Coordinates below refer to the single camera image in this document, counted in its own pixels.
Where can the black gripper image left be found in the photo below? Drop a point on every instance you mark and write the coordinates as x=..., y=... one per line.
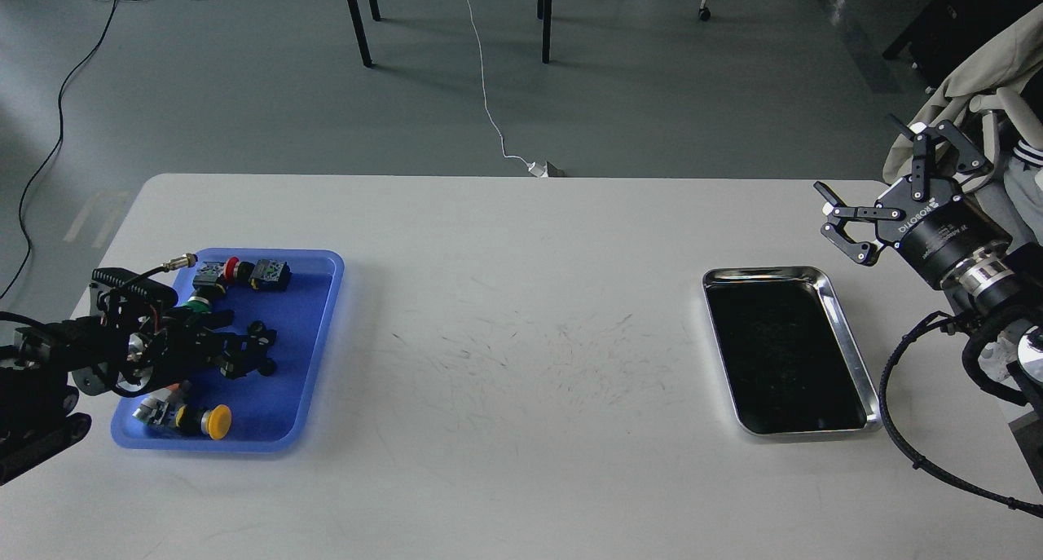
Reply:
x=181, y=350

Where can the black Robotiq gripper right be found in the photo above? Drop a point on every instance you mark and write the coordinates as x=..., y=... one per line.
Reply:
x=939, y=227

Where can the small black gear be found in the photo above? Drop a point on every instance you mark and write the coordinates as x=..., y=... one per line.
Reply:
x=267, y=369
x=256, y=329

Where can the blue plastic tray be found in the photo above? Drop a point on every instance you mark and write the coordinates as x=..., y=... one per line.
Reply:
x=268, y=413

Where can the silver metal tray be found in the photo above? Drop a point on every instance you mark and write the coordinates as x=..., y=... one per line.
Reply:
x=792, y=366

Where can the orange grey contact block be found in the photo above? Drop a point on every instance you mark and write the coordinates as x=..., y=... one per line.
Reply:
x=175, y=393

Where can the beige jacket on chair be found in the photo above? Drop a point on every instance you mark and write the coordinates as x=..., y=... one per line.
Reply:
x=1007, y=60

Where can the black table leg left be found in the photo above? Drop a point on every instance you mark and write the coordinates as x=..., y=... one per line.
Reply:
x=358, y=28

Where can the black table leg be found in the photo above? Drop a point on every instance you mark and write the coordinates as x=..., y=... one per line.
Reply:
x=544, y=15
x=358, y=28

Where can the black table leg right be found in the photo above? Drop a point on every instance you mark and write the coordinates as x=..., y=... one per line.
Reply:
x=544, y=15

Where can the green push button switch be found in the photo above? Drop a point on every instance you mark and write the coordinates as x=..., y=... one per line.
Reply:
x=199, y=302

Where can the yellow push button switch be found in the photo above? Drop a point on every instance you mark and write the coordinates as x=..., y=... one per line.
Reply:
x=175, y=417

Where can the red push button switch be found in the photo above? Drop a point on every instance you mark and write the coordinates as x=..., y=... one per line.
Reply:
x=231, y=272

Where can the black contact block switch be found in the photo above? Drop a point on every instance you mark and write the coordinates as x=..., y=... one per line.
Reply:
x=269, y=275

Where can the white chair frame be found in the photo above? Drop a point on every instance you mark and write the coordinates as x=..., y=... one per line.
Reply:
x=1008, y=101

